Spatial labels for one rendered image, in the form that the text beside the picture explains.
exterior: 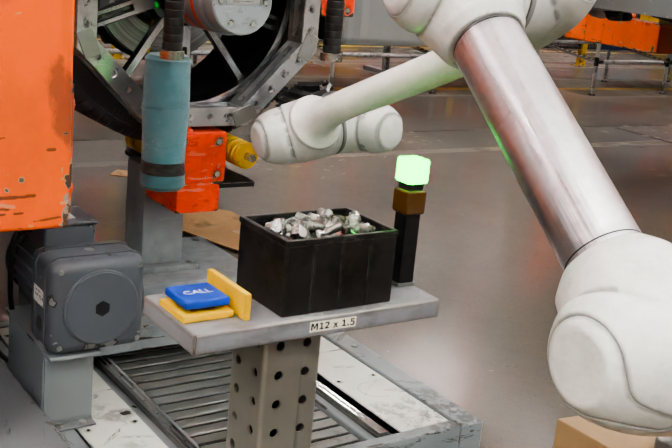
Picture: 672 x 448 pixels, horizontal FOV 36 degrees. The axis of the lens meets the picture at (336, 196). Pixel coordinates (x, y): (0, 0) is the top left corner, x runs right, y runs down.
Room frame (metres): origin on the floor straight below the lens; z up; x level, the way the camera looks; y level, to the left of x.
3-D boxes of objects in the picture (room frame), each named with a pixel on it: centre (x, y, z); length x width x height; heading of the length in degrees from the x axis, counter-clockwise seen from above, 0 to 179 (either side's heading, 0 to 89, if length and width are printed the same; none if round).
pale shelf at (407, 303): (1.51, 0.04, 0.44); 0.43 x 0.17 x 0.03; 125
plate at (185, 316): (1.41, 0.18, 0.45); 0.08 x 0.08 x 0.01; 35
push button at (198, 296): (1.41, 0.18, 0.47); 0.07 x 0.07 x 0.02; 35
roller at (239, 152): (2.30, 0.27, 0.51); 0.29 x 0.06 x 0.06; 35
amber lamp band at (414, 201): (1.62, -0.12, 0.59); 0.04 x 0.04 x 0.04; 35
